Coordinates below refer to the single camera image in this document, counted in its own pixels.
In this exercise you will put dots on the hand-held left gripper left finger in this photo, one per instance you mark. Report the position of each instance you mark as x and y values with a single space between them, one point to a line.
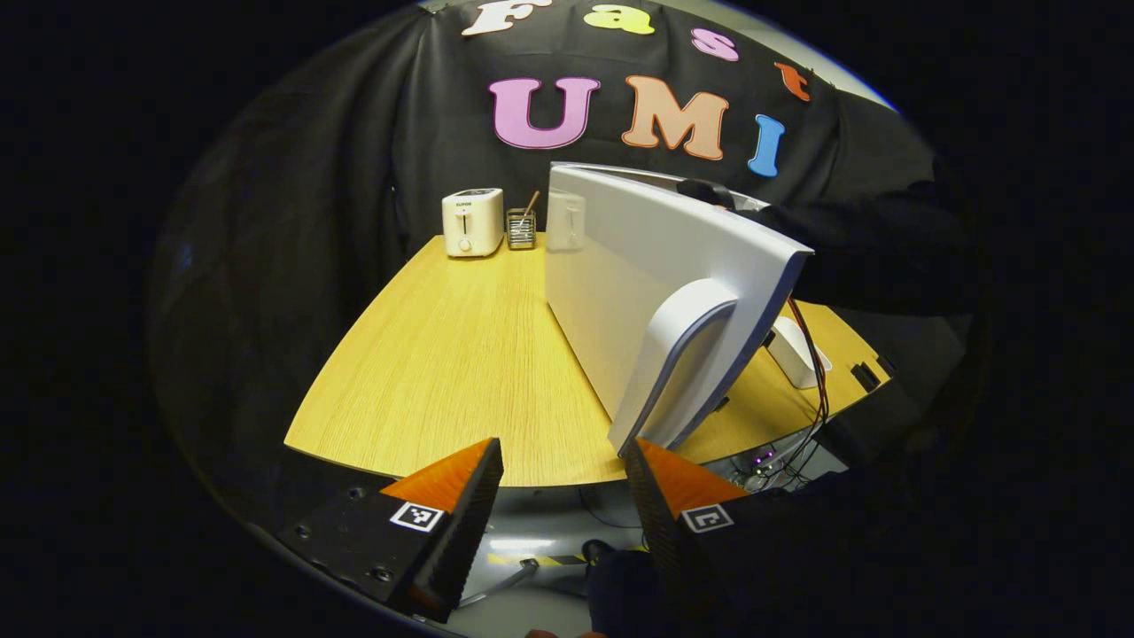
465 532

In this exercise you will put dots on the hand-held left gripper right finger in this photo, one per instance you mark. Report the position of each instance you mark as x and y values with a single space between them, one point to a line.
660 523

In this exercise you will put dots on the white microwave oven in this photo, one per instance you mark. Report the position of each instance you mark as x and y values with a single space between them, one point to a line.
638 283

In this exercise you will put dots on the white rectangular container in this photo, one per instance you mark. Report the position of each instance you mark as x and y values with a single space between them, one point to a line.
793 354

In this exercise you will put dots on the black table clamp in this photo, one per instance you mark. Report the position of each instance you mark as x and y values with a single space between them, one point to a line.
886 364
866 377

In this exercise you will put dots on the white toaster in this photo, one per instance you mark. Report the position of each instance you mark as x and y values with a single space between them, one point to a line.
472 226

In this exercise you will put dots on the wooden stick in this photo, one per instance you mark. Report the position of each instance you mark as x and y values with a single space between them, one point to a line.
532 202

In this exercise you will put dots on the black backdrop cloth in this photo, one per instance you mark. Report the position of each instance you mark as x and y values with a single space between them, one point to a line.
292 221

